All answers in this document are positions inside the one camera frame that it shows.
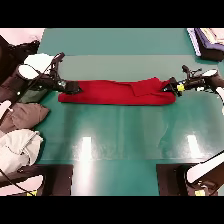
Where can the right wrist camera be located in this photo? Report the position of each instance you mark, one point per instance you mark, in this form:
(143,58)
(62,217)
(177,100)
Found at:
(188,71)

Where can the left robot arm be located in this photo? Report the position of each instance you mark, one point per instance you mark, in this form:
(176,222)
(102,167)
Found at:
(27,71)

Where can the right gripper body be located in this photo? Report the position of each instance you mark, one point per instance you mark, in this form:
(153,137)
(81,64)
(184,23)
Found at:
(172,86)

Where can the dark purple garment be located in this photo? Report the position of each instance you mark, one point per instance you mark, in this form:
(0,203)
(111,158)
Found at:
(210,50)

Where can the white garment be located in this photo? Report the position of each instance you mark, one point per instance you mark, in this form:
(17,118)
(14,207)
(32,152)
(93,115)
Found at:
(41,60)

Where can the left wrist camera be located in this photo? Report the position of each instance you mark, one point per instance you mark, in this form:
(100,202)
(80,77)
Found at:
(58,58)

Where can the red T-shirt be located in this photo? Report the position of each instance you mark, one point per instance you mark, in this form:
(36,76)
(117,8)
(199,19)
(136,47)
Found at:
(116,94)

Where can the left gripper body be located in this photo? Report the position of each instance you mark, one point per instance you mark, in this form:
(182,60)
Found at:
(72,87)

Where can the pale lilac garment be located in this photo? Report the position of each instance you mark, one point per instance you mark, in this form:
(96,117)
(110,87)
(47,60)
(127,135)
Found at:
(192,40)

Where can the black garment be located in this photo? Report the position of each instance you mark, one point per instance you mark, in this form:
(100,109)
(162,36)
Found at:
(13,55)

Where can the off-white garment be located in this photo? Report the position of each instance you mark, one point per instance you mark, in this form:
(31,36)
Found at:
(18,146)

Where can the beige garment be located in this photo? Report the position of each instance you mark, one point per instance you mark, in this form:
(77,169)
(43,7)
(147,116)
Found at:
(213,34)

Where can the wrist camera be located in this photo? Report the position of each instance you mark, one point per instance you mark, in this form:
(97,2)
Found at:
(188,71)
(58,58)

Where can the green garment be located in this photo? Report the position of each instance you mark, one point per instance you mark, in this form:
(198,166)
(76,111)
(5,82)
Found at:
(33,96)

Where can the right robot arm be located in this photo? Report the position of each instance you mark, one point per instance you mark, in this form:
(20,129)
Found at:
(205,170)

